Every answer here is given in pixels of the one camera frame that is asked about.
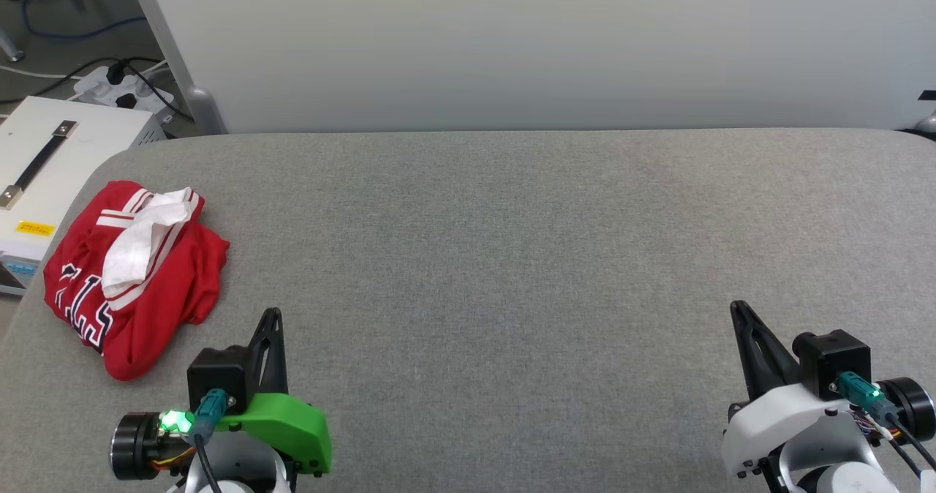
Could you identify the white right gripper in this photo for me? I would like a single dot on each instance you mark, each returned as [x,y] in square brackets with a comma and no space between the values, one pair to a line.
[797,423]

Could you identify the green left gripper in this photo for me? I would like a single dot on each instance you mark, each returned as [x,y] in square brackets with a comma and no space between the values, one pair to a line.
[292,423]

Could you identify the red basketball jersey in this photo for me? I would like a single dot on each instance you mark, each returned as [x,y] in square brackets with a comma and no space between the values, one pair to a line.
[146,295]

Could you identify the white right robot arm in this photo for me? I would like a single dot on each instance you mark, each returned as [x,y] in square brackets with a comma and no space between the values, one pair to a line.
[855,478]

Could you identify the grey fabric sofa cushion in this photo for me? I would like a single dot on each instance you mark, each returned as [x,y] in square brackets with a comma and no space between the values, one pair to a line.
[512,259]

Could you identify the white metal equipment box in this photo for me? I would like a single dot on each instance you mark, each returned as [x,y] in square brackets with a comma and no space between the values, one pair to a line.
[51,186]

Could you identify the white power strip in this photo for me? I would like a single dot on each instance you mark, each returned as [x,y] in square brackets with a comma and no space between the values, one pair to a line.
[121,91]

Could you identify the white partition panel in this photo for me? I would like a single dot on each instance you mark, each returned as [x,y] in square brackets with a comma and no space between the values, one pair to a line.
[548,39]

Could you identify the grey metal furniture leg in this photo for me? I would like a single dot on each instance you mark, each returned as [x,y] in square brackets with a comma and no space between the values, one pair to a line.
[10,47]

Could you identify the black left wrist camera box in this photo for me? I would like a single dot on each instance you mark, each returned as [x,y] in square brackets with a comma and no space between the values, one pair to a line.
[219,376]

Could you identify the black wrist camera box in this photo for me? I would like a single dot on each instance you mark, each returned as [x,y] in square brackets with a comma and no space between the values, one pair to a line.
[833,358]
[219,376]

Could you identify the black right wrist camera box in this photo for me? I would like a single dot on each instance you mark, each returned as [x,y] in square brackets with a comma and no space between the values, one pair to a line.
[833,358]

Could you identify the grey partition post with foot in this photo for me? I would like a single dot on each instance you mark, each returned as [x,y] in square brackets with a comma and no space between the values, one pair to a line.
[175,47]

